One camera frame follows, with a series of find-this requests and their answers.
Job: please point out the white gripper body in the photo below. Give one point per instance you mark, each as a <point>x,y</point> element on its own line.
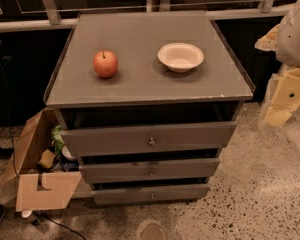
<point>296,39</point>

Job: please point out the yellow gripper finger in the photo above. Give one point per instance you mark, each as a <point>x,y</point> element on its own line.
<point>276,116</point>

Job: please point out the grey bottom drawer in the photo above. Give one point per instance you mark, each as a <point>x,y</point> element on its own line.
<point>150,194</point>

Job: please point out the grey drawer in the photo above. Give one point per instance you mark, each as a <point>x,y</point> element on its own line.
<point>150,194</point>
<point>149,170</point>
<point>148,139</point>

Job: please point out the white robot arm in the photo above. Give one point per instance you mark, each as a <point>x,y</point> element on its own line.
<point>284,40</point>

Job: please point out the grey top drawer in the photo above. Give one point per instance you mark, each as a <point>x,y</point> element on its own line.
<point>148,139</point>

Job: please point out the grey middle drawer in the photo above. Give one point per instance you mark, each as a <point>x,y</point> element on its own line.
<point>149,170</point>

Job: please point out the grey drawer cabinet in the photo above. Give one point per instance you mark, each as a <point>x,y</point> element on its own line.
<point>144,91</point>

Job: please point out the white bowl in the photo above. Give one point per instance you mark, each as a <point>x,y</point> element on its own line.
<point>180,57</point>

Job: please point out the metal window railing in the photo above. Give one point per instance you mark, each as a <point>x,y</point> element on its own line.
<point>136,4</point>

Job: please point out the red apple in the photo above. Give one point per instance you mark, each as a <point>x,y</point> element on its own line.
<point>105,64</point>

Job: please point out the green bag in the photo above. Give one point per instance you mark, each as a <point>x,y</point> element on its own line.
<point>57,139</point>

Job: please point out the yellow sponge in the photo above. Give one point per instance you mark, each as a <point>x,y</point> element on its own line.
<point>47,159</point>

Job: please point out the cardboard box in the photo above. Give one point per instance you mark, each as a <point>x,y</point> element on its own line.
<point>39,189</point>

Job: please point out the small white floor object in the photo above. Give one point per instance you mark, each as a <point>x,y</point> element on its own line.
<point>26,214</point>

